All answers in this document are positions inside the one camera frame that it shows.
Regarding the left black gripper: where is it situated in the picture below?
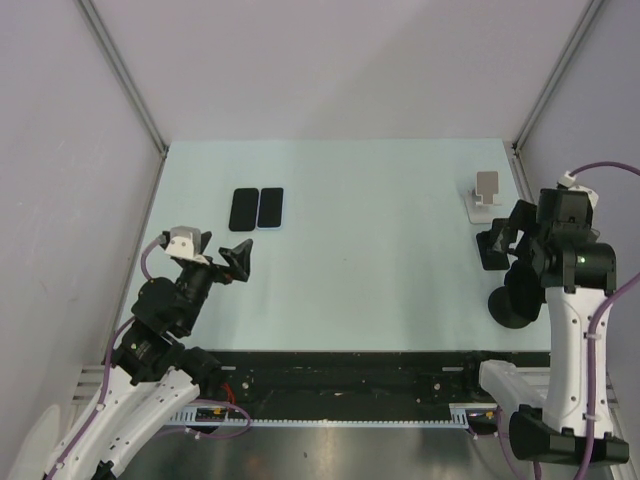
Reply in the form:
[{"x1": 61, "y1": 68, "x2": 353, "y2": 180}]
[{"x1": 178, "y1": 231, "x2": 253, "y2": 333}]

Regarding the black phone stand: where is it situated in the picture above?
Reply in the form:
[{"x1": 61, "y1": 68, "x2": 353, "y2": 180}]
[{"x1": 476, "y1": 228, "x2": 510, "y2": 271}]

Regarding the black phone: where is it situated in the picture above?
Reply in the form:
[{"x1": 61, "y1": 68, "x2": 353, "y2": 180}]
[
  {"x1": 504, "y1": 260, "x2": 545, "y2": 322},
  {"x1": 228, "y1": 188, "x2": 259, "y2": 232}
]

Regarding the white phone stand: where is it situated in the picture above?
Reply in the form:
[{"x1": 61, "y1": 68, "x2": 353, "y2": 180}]
[{"x1": 463, "y1": 170, "x2": 500, "y2": 225}]

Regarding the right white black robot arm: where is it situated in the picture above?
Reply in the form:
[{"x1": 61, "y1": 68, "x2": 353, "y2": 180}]
[{"x1": 461, "y1": 187, "x2": 629, "y2": 472}]

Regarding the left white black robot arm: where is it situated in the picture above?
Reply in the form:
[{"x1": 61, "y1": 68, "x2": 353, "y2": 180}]
[{"x1": 9, "y1": 226, "x2": 253, "y2": 479}]

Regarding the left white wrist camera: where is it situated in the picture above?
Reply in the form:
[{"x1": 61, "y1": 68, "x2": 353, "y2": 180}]
[{"x1": 160, "y1": 226, "x2": 211, "y2": 265}]

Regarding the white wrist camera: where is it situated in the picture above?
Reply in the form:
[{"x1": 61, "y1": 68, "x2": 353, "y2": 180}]
[
  {"x1": 556, "y1": 171, "x2": 600, "y2": 216},
  {"x1": 160, "y1": 226, "x2": 211, "y2": 265}
]

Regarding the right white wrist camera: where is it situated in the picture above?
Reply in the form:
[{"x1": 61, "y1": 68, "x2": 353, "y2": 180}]
[{"x1": 556, "y1": 171, "x2": 600, "y2": 216}]

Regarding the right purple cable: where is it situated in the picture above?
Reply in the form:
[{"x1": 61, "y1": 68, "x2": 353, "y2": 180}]
[{"x1": 497, "y1": 160, "x2": 640, "y2": 480}]

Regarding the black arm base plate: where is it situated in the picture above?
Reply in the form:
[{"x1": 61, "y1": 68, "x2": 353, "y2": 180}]
[{"x1": 192, "y1": 351, "x2": 550, "y2": 425}]

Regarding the white slotted cable duct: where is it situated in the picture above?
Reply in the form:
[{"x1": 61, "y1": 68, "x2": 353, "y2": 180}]
[{"x1": 165, "y1": 403, "x2": 497, "y2": 430}]

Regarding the right aluminium frame post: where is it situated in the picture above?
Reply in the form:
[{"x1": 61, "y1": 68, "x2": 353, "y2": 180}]
[{"x1": 511, "y1": 0, "x2": 609, "y2": 152}]

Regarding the aluminium frame post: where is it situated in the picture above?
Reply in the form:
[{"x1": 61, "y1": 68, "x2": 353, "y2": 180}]
[
  {"x1": 511, "y1": 0, "x2": 609, "y2": 152},
  {"x1": 74, "y1": 0, "x2": 169, "y2": 159}
]

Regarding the left aluminium frame post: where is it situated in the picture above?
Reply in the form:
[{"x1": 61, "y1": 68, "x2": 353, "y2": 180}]
[{"x1": 74, "y1": 0, "x2": 169, "y2": 159}]

